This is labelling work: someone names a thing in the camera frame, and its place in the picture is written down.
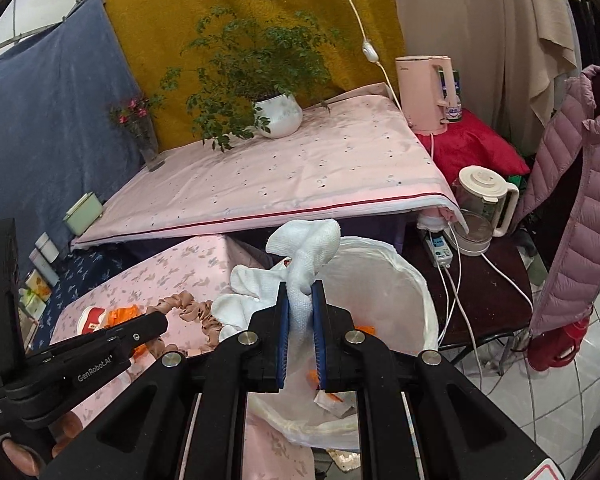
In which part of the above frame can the orange print box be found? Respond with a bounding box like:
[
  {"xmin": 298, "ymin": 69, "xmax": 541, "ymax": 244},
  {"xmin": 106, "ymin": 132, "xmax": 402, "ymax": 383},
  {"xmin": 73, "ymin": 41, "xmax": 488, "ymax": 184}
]
[{"xmin": 24, "ymin": 270, "xmax": 53, "ymax": 301}]

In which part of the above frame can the pink electric kettle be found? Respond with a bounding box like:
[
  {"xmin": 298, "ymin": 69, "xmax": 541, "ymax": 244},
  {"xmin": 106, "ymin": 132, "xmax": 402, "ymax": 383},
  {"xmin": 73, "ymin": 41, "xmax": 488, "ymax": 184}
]
[{"xmin": 395, "ymin": 55, "xmax": 463, "ymax": 135}]

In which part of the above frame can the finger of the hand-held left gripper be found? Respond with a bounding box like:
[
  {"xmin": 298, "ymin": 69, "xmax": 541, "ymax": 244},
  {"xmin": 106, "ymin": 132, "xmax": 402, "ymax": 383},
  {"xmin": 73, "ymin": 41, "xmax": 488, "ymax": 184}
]
[{"xmin": 5, "ymin": 311, "xmax": 170, "ymax": 416}]

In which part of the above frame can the blue hanging cloth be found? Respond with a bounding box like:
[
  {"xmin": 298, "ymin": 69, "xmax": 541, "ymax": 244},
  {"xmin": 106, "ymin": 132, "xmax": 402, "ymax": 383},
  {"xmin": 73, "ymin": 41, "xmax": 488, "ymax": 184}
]
[{"xmin": 0, "ymin": 0, "xmax": 146, "ymax": 261}]

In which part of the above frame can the beige curtain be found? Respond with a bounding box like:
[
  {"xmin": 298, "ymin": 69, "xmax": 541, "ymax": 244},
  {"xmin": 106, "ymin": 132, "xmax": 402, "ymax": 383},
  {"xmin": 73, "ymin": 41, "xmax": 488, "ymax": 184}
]
[{"xmin": 382, "ymin": 0, "xmax": 586, "ymax": 141}]

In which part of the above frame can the orange plastic bag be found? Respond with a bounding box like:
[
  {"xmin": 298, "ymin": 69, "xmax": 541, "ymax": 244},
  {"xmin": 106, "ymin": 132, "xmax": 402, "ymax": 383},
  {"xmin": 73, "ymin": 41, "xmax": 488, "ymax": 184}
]
[{"xmin": 105, "ymin": 306, "xmax": 148, "ymax": 358}]

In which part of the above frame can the green tissue box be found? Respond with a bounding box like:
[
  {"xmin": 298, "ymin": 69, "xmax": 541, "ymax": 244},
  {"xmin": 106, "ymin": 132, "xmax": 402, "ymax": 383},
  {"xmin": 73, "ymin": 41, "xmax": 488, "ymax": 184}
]
[{"xmin": 62, "ymin": 192, "xmax": 105, "ymax": 237}]

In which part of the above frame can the dusty pink scrunchie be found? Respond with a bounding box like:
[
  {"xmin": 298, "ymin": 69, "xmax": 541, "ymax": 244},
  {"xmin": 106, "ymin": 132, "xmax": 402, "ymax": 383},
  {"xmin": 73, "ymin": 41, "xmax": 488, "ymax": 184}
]
[{"xmin": 145, "ymin": 290, "xmax": 231, "ymax": 356}]

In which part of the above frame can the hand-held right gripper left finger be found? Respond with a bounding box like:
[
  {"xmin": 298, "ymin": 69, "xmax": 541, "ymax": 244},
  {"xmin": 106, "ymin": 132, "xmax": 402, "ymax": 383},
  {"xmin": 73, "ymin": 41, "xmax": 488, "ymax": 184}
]
[{"xmin": 40, "ymin": 281, "xmax": 290, "ymax": 480}]

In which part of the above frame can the white power cable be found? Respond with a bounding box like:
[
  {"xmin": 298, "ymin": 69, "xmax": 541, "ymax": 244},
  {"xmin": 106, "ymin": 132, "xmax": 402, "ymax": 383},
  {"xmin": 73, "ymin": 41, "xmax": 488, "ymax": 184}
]
[{"xmin": 437, "ymin": 260, "xmax": 485, "ymax": 393}]

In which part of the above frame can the pink rabbit print tablecloth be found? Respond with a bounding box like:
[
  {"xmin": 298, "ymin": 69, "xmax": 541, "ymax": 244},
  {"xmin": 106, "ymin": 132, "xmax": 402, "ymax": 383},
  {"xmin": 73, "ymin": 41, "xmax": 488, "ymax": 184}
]
[{"xmin": 32, "ymin": 234, "xmax": 316, "ymax": 480}]

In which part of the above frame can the white power strip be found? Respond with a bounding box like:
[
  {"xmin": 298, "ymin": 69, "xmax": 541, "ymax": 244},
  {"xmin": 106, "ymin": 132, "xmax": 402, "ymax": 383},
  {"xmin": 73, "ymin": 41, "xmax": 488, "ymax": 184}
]
[{"xmin": 417, "ymin": 225, "xmax": 453, "ymax": 268}]

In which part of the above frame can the pink dotted table cloth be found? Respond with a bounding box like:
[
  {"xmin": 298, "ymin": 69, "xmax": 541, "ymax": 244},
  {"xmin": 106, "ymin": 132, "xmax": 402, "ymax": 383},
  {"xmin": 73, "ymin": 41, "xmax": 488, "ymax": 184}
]
[{"xmin": 72, "ymin": 82, "xmax": 463, "ymax": 251}]

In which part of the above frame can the mustard yellow hanging cloth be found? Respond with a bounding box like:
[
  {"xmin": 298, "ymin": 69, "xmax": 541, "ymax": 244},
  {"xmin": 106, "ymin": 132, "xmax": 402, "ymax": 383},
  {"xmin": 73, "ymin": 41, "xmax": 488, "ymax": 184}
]
[{"xmin": 97, "ymin": 0, "xmax": 406, "ymax": 153}]

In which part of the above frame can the glass vase with pink flowers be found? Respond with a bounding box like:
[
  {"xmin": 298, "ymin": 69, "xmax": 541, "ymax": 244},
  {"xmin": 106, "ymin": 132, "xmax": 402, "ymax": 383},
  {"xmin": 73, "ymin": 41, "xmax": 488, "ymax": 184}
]
[{"xmin": 109, "ymin": 95, "xmax": 167, "ymax": 173}]

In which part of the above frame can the red cloth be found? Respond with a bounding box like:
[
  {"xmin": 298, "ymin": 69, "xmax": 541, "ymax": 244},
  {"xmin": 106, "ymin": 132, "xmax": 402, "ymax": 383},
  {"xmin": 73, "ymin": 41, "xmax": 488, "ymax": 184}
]
[{"xmin": 412, "ymin": 109, "xmax": 531, "ymax": 186}]

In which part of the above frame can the white lined waste bin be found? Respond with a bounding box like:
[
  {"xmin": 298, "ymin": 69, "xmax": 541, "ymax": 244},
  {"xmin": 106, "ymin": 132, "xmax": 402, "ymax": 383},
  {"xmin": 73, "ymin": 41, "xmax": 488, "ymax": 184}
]
[{"xmin": 245, "ymin": 237, "xmax": 441, "ymax": 453}]

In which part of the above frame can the short white canister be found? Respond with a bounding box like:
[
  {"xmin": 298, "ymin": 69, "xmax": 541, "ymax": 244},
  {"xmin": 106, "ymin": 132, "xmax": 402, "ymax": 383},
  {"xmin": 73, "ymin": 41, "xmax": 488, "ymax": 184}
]
[{"xmin": 35, "ymin": 232, "xmax": 61, "ymax": 263}]

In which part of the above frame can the dark side table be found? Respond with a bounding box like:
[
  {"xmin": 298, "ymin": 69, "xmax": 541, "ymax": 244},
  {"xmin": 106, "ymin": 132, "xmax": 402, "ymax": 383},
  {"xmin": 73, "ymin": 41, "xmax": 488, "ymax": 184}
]
[{"xmin": 400, "ymin": 220, "xmax": 536, "ymax": 376}]

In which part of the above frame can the white knit glove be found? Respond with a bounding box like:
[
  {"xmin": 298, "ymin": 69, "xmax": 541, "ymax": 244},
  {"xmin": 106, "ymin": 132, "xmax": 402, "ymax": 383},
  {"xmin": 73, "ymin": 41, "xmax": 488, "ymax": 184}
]
[{"xmin": 211, "ymin": 217, "xmax": 342, "ymax": 348}]

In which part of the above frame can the tall white canister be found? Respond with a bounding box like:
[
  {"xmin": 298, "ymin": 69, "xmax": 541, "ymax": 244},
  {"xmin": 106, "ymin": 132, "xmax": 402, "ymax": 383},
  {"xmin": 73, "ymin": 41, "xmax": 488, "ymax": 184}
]
[{"xmin": 28, "ymin": 250, "xmax": 56, "ymax": 286}]

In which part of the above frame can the person's left hand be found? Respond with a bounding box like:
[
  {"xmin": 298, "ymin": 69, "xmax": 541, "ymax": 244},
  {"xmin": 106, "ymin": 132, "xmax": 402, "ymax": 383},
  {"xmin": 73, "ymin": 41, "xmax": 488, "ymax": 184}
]
[{"xmin": 0, "ymin": 410, "xmax": 86, "ymax": 480}]

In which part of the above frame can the green plant in white pot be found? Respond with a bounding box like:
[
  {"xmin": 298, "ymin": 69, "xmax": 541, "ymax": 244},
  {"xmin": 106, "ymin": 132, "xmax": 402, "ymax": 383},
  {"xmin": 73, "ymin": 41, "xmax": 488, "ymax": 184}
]
[{"xmin": 150, "ymin": 0, "xmax": 341, "ymax": 153}]

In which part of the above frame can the glass kettle with cream lid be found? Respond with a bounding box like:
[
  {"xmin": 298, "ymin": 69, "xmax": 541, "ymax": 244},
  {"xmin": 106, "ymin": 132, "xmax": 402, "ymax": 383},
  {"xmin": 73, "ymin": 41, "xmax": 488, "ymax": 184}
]
[{"xmin": 450, "ymin": 165, "xmax": 521, "ymax": 257}]

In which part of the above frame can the white cable with switch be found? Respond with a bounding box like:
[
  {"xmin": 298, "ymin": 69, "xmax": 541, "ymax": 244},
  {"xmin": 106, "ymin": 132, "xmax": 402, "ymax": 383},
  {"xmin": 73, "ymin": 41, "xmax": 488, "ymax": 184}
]
[{"xmin": 325, "ymin": 0, "xmax": 406, "ymax": 116}]

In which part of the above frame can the small green and white box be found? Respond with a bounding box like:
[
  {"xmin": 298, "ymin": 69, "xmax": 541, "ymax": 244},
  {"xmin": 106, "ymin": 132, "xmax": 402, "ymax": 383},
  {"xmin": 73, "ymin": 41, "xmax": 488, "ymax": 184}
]
[{"xmin": 19, "ymin": 287, "xmax": 46, "ymax": 318}]

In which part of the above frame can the navy floral cloth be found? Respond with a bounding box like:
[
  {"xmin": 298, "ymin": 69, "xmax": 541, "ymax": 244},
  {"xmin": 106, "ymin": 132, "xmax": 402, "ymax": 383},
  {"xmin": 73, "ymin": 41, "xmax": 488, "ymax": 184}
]
[{"xmin": 30, "ymin": 245, "xmax": 146, "ymax": 351}]

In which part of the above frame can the pink down jacket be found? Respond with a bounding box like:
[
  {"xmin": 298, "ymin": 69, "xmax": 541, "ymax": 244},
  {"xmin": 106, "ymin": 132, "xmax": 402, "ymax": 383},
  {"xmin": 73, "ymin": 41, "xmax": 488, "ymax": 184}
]
[{"xmin": 512, "ymin": 65, "xmax": 600, "ymax": 341}]

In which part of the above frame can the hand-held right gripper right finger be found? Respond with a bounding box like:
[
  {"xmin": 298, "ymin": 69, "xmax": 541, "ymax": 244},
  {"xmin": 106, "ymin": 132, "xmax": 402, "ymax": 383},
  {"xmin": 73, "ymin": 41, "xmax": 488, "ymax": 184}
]
[{"xmin": 311, "ymin": 280, "xmax": 566, "ymax": 480}]

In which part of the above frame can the red and white packet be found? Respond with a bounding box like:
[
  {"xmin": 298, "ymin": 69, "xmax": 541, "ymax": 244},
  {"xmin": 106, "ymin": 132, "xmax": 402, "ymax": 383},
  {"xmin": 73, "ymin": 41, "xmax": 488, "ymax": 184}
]
[
  {"xmin": 314, "ymin": 390, "xmax": 357, "ymax": 418},
  {"xmin": 76, "ymin": 305, "xmax": 112, "ymax": 336}
]

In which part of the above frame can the red plastic container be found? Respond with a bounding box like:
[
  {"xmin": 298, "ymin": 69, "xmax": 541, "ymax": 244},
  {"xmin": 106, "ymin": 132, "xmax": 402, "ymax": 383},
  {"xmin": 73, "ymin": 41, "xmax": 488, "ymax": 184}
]
[{"xmin": 525, "ymin": 317, "xmax": 592, "ymax": 372}]

